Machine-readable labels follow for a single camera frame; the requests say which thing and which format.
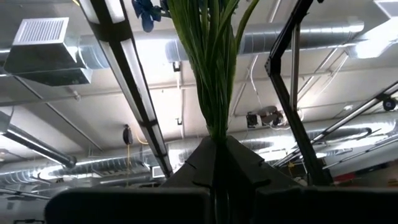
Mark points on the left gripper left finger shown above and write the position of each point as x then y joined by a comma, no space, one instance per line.
199,168

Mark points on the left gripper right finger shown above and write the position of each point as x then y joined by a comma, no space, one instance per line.
245,168

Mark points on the blue artificial flower bunch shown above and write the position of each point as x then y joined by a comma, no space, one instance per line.
214,77

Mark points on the ceiling junction box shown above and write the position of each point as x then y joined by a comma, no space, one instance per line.
267,116

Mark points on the long ceiling light bar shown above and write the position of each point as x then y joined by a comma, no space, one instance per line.
342,122
136,81

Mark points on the small black round fixture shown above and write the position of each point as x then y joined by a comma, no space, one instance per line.
389,104

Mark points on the grey ceiling pipe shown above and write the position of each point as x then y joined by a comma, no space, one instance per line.
37,144

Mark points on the bright ceiling light panel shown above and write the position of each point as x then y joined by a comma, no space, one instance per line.
379,37

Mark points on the white square air vent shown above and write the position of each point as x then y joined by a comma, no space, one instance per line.
40,31

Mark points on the black metal rig frame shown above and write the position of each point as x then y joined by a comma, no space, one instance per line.
297,124

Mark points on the corrugated silver duct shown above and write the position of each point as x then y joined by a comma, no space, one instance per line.
93,168

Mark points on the round silver air duct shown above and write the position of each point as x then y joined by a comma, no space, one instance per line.
311,34

